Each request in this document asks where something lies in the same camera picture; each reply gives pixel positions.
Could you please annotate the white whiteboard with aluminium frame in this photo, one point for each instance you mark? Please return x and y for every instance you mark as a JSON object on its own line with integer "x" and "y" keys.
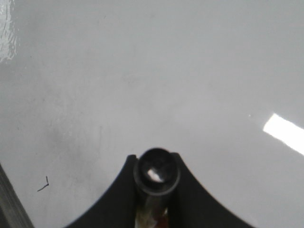
{"x": 85, "y": 83}

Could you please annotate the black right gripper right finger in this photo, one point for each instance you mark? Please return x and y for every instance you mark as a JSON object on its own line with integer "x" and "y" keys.
{"x": 192, "y": 206}

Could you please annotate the black whiteboard marker with tape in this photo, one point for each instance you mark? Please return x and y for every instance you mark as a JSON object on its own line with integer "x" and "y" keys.
{"x": 156, "y": 175}

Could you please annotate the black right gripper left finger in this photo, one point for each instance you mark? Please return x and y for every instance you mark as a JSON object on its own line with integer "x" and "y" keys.
{"x": 116, "y": 208}

